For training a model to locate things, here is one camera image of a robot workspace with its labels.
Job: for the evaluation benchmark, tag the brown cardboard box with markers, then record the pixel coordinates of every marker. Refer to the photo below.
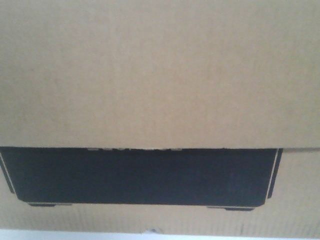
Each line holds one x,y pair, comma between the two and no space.
166,74

